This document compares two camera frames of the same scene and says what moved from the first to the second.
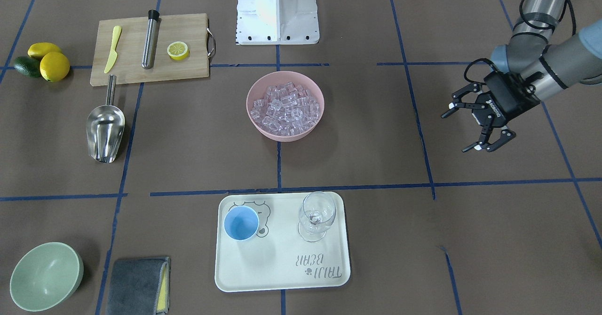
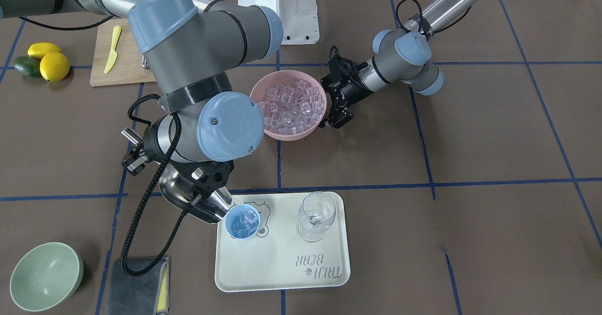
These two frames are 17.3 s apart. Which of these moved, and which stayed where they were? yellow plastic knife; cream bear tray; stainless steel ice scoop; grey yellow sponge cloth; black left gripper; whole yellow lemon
Moved: black left gripper; stainless steel ice scoop
Stayed: whole yellow lemon; cream bear tray; grey yellow sponge cloth; yellow plastic knife
